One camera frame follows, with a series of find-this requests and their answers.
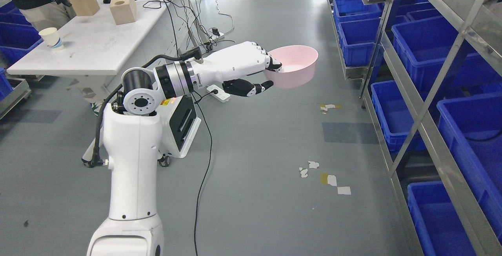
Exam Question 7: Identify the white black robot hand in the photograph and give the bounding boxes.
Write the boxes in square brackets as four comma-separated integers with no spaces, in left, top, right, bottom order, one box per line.
[187,41,282,97]

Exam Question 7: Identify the pink plastic bowl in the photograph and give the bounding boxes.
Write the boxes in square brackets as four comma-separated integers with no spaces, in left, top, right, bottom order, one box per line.
[264,45,318,89]

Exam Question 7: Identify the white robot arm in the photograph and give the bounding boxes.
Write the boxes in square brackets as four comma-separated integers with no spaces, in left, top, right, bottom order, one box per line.
[87,61,198,256]

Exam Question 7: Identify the stainless steel shelf rack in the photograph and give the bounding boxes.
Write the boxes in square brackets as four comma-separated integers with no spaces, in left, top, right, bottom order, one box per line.
[329,0,501,256]

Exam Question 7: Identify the white power strip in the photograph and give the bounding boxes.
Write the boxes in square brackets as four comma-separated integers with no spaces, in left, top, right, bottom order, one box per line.
[206,84,231,103]

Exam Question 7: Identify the small wooden block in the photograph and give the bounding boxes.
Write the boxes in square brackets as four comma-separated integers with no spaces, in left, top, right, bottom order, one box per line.
[110,0,136,25]

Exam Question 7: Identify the white work table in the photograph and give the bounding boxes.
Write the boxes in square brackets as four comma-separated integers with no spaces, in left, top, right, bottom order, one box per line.
[7,0,196,103]

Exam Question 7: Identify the paper cup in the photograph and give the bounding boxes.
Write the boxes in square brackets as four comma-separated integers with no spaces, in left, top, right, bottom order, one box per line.
[39,27,64,51]

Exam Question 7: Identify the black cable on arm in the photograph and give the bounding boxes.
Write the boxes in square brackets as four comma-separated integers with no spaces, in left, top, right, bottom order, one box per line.
[82,47,203,168]

